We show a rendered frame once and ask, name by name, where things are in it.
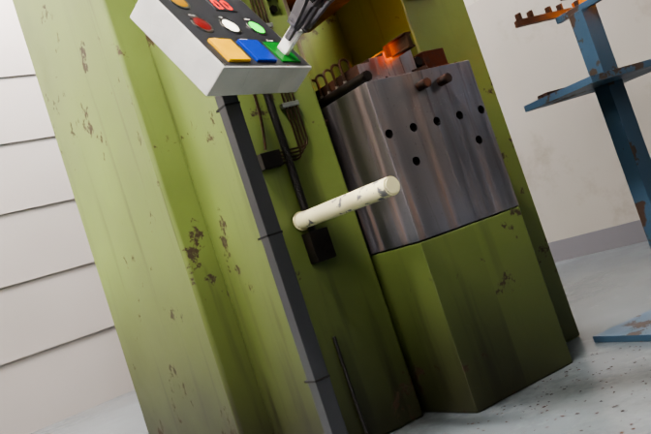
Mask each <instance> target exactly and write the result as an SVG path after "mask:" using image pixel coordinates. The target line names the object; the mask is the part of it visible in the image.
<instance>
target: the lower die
mask: <svg viewBox="0 0 651 434"><path fill-rule="evenodd" d="M416 68H417V66H416V63H415V60H414V57H413V55H412V53H411V50H408V51H406V52H405V53H403V54H402V55H400V56H398V57H393V58H391V57H390V58H386V56H385V53H384V52H382V53H380V54H378V55H377V56H375V57H373V58H368V59H367V60H365V61H364V62H362V63H361V64H357V65H355V66H354V67H353V68H351V69H350V70H348V71H347V72H345V73H344V76H345V79H346V81H347V82H348V81H349V80H351V79H352V78H354V77H356V76H358V75H359V74H361V73H362V72H364V71H370V73H371V74H372V79H371V80H376V79H380V78H385V77H388V78H389V77H393V76H398V75H403V74H407V73H411V72H412V70H413V69H416ZM371 80H370V81H371ZM336 81H337V84H338V85H339V87H340V86H341V85H343V84H344V83H343V79H342V76H339V77H337V78H336ZM328 86H329V89H330V91H331V92H332V91H333V90H335V84H334V81H333V80H332V81H331V82H329V83H328ZM321 91H322V94H323V96H325V95H327V89H326V86H323V87H322V88H321Z"/></svg>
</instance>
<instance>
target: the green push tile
mask: <svg viewBox="0 0 651 434"><path fill-rule="evenodd" d="M263 44H264V45H265V46H266V47H268V48H269V49H270V50H271V51H272V52H273V53H274V54H275V55H276V56H277V57H278V58H279V59H280V60H281V61H282V62H295V63H300V60H299V59H298V58H297V57H296V56H295V55H294V54H293V53H291V52H290V54H289V55H285V54H284V53H283V52H281V51H280V50H279V49H278V48H277V47H278V45H279V44H280V43H273V42H263Z"/></svg>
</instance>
